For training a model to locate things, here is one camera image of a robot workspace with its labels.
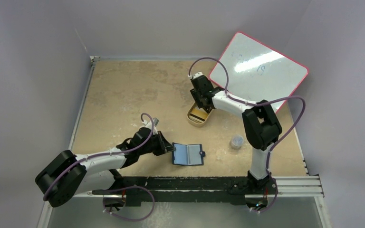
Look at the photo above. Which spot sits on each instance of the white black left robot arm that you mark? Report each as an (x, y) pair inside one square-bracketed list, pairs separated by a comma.
[(71, 174)]

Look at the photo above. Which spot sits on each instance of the navy blue leather card holder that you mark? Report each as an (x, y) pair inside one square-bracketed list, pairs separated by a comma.
[(188, 154)]

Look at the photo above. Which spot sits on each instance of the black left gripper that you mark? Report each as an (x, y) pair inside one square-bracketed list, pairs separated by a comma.
[(164, 147)]

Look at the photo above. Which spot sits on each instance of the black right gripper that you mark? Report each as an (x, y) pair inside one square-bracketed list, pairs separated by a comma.
[(202, 98)]

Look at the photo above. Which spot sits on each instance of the beige oval plastic tray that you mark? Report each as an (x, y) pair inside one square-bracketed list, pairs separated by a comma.
[(195, 124)]

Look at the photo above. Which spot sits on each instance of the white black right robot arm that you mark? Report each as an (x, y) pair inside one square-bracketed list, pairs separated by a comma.
[(262, 127)]

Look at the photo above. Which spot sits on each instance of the clear jar of paper clips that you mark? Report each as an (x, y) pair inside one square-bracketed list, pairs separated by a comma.
[(236, 141)]

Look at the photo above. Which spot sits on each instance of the red framed whiteboard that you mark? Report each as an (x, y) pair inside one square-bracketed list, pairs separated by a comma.
[(253, 71)]

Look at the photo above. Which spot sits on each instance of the stack of credit cards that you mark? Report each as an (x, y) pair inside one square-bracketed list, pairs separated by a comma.
[(198, 115)]

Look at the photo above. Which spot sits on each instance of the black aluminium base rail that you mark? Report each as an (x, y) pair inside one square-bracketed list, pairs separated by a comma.
[(235, 190)]

